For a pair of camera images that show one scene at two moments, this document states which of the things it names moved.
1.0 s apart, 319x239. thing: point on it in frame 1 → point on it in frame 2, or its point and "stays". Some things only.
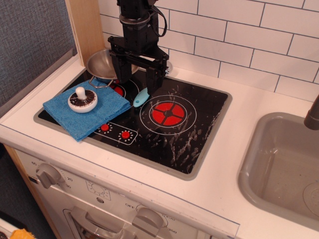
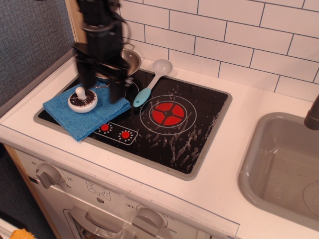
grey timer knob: x=47 y=175 stays
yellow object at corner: x=22 y=234 stays
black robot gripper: x=140 y=42 → x=103 y=46
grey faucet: x=311 y=120 stays
